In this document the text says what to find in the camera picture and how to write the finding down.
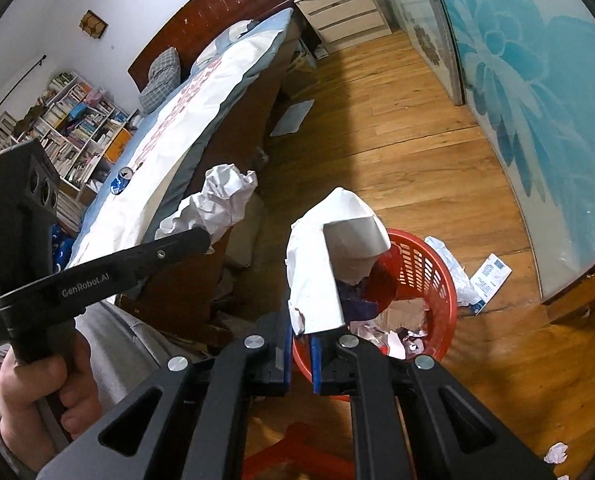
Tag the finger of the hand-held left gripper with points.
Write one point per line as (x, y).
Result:
(177, 250)

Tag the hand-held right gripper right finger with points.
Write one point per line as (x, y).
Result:
(317, 365)

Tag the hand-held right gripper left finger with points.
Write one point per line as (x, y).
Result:
(283, 365)

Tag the white paper sheet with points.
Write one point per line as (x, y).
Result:
(312, 270)
(292, 117)

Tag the red plastic basket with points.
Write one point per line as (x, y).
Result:
(427, 280)

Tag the person's left forearm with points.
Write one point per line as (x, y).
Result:
(0, 440)

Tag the person's left hand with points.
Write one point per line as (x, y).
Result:
(27, 390)

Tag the blue moon print blanket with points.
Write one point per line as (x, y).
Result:
(61, 250)

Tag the purple wrapper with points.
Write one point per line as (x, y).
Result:
(357, 305)

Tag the torn white paper scraps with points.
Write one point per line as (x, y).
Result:
(387, 340)

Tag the blue drink can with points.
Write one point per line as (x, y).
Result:
(122, 180)

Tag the person's grey clothing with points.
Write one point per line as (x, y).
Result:
(122, 330)

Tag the blue bedsheet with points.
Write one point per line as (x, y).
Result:
(142, 140)

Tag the white bookshelf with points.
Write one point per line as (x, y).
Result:
(117, 147)

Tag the many assorted books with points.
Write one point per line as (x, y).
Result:
(72, 132)

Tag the grey checked pillow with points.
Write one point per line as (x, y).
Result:
(160, 80)

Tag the flat white paper sheet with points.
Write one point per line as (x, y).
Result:
(292, 117)

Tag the blue and white packet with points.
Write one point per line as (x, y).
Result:
(487, 280)

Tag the black curtain rod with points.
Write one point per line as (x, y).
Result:
(36, 64)

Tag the blue and white pillow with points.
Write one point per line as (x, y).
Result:
(222, 42)

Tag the small crumpled paper ball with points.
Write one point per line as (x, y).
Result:
(556, 452)

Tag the light wooden nightstand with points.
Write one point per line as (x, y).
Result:
(347, 15)

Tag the floral sliding wardrobe door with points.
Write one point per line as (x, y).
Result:
(417, 15)
(527, 85)

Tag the brown honeycomb wall ornament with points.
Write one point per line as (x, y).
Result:
(92, 24)

